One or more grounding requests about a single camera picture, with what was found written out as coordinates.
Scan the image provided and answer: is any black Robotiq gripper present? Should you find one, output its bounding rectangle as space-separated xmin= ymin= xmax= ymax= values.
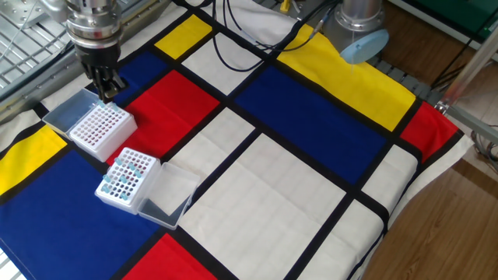
xmin=73 ymin=40 xmax=128 ymax=103

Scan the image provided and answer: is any white pipette tip box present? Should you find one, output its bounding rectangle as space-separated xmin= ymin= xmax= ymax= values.
xmin=42 ymin=88 xmax=138 ymax=163
xmin=94 ymin=146 xmax=202 ymax=230

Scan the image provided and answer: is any silver wrist coupling flange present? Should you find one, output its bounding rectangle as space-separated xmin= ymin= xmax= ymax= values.
xmin=65 ymin=0 xmax=124 ymax=51

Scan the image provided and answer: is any perforated metal plate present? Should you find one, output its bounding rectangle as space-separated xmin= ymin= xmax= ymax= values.
xmin=0 ymin=0 xmax=67 ymax=29

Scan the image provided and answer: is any Mondrian pattern colour-block tablecloth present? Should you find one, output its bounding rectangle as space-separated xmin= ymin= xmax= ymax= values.
xmin=0 ymin=0 xmax=475 ymax=280

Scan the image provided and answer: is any grey aluminium table rail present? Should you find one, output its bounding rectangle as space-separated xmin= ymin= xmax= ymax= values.
xmin=0 ymin=26 xmax=133 ymax=125

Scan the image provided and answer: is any black cable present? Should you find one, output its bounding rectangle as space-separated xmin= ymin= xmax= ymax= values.
xmin=268 ymin=0 xmax=339 ymax=54
xmin=211 ymin=0 xmax=281 ymax=74

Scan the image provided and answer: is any grey cable silver connector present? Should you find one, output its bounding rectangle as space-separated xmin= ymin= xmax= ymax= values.
xmin=233 ymin=15 xmax=331 ymax=54

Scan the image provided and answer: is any aluminium frame post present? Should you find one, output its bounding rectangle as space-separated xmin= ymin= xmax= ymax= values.
xmin=441 ymin=23 xmax=498 ymax=106

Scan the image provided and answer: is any aluminium frame beam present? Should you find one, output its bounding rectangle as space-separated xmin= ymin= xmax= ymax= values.
xmin=435 ymin=101 xmax=498 ymax=145

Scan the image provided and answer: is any grey cable bundle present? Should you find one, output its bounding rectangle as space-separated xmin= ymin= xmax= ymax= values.
xmin=469 ymin=124 xmax=498 ymax=174

